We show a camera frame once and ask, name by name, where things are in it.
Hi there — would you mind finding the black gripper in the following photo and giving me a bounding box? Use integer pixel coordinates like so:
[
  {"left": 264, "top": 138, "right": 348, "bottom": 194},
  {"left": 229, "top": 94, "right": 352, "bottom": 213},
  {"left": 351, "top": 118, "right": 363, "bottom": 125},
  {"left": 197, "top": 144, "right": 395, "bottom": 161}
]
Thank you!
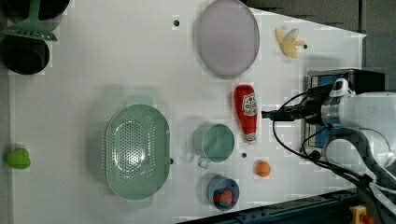
[{"left": 262, "top": 84, "right": 332, "bottom": 125}]

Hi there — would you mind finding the red ketchup bottle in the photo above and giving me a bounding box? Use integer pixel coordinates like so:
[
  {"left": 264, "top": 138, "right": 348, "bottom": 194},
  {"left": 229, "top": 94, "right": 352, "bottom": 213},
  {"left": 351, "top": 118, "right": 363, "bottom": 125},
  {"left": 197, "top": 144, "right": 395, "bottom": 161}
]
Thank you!
[{"left": 233, "top": 85, "right": 258, "bottom": 144}]

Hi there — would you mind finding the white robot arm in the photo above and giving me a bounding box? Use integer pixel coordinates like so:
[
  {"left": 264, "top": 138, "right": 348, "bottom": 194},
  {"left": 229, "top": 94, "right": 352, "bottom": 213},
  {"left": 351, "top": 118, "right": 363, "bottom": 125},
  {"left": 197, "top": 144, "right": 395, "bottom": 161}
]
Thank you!
[{"left": 261, "top": 79, "right": 395, "bottom": 190}]

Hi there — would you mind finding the green strainer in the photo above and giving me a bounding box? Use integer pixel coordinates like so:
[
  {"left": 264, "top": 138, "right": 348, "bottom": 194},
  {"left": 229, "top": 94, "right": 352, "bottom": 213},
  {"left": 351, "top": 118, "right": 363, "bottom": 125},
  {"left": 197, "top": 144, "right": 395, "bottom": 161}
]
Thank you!
[{"left": 105, "top": 95, "right": 170, "bottom": 210}]

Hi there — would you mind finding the black toaster oven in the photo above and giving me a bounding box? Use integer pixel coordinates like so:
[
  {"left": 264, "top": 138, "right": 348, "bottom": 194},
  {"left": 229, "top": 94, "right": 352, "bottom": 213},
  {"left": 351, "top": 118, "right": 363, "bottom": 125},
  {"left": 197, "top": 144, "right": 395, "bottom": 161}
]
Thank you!
[{"left": 304, "top": 69, "right": 385, "bottom": 153}]

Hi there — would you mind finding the orange fruit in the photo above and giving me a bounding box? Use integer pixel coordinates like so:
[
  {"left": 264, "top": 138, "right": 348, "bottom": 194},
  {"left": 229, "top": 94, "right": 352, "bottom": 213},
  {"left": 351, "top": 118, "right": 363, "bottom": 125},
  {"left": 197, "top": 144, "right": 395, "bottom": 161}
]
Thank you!
[{"left": 255, "top": 161, "right": 272, "bottom": 177}]

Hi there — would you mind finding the green cup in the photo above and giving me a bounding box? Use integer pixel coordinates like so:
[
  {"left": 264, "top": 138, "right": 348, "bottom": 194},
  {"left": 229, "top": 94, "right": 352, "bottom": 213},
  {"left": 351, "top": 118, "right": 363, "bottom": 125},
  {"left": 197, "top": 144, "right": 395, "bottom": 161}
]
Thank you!
[{"left": 192, "top": 122, "right": 234, "bottom": 169}]

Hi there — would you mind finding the peeled toy banana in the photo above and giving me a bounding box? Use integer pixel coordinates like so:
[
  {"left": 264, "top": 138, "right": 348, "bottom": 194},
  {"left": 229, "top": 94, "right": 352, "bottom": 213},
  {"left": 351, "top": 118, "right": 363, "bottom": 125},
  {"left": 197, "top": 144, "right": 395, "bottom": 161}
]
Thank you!
[{"left": 276, "top": 29, "right": 308, "bottom": 59}]

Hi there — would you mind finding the grey round plate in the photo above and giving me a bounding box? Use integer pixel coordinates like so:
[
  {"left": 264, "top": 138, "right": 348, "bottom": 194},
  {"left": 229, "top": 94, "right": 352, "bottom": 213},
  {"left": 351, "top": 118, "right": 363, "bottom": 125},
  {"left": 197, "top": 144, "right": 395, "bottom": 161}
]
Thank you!
[{"left": 196, "top": 0, "right": 260, "bottom": 77}]

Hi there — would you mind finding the blue cup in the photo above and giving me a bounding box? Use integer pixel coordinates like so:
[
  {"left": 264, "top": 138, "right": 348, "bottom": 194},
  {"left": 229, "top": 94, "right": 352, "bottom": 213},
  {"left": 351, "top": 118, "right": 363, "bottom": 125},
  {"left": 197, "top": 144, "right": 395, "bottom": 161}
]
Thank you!
[{"left": 206, "top": 175, "right": 240, "bottom": 211}]

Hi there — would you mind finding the toy strawberry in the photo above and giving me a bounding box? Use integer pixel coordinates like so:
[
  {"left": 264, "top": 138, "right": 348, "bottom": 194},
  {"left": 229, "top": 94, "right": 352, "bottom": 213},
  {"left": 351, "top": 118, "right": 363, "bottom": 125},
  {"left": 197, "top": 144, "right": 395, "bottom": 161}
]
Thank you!
[{"left": 213, "top": 189, "right": 233, "bottom": 207}]

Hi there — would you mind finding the yellow red emergency button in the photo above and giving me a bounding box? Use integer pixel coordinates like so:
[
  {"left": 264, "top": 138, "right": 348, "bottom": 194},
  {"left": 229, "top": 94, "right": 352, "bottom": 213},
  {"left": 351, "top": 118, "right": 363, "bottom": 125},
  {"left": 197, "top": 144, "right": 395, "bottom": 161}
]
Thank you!
[{"left": 349, "top": 205, "right": 375, "bottom": 224}]

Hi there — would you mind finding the green slotted spatula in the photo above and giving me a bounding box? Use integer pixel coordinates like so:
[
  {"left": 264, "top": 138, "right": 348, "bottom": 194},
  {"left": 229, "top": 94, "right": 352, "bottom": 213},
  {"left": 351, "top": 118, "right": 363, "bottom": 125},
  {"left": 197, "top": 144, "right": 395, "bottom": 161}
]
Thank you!
[{"left": 3, "top": 0, "right": 57, "bottom": 41}]

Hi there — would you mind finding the black cylinder holder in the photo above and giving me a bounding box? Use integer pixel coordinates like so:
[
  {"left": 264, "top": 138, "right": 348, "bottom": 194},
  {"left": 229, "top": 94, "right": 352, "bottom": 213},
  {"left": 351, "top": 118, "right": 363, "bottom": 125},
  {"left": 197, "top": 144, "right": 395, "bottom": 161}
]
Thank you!
[
  {"left": 1, "top": 35, "right": 50, "bottom": 76},
  {"left": 4, "top": 0, "right": 70, "bottom": 21}
]

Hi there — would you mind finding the green toy pepper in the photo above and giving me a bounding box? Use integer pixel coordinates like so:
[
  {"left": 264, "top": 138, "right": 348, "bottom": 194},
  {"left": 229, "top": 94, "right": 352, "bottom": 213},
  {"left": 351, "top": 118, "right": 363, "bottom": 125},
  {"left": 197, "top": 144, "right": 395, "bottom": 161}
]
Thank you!
[{"left": 6, "top": 148, "right": 31, "bottom": 170}]

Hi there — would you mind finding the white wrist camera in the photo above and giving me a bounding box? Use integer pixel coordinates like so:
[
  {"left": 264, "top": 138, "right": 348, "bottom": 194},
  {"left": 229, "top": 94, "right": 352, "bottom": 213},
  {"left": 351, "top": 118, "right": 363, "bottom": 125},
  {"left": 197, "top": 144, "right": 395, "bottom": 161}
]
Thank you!
[{"left": 329, "top": 78, "right": 355, "bottom": 97}]

